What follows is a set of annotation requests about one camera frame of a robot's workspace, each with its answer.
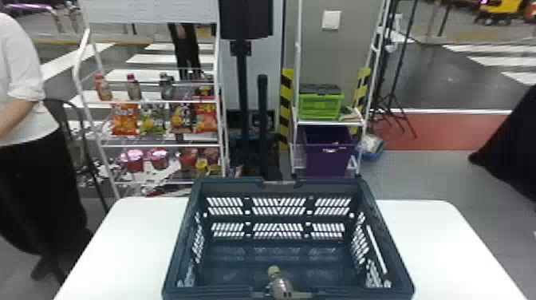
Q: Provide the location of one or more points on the black tripod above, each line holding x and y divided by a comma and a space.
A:
391, 84

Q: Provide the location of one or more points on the dark bottle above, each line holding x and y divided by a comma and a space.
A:
166, 87

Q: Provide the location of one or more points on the blue basket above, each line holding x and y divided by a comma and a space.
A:
289, 247

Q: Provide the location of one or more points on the grey bottle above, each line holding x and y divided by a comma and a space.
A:
279, 285

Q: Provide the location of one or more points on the yellow can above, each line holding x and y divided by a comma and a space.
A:
201, 167

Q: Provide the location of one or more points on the yellow snack packet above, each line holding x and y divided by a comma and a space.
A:
181, 119

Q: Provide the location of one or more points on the red bottle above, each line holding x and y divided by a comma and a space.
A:
103, 89
133, 89

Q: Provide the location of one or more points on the pink noodle cup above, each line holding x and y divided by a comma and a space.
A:
132, 161
158, 158

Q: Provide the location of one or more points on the striped post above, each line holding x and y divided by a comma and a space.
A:
362, 90
286, 104

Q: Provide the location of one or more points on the white shelf trolley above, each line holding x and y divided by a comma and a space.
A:
297, 84

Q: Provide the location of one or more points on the purple crate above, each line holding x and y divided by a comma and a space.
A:
326, 153

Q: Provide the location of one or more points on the person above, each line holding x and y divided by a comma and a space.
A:
25, 167
185, 50

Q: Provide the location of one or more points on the orange snack packet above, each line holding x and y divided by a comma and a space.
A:
125, 120

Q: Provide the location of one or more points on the green crate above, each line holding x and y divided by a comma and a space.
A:
320, 105

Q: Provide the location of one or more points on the red noodle cup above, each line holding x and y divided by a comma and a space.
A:
188, 158

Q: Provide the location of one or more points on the red snack packet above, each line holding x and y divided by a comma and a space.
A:
206, 118

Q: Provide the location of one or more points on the green snack packet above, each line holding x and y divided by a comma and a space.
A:
153, 121

